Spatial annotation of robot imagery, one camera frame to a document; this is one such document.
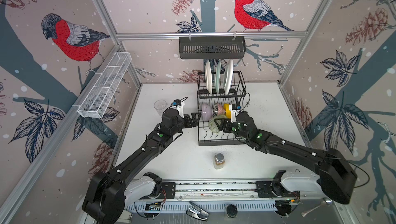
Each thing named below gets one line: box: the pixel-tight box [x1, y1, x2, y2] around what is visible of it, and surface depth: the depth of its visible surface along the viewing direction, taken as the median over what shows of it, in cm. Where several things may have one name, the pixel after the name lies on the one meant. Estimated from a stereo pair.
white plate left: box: [204, 59, 213, 95], surface depth 79 cm
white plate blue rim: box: [223, 58, 235, 95], surface depth 77 cm
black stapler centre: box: [185, 201, 210, 222], surface depth 68 cm
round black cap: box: [226, 203, 238, 218], surface depth 62 cm
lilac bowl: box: [201, 103, 213, 122], surface depth 94 cm
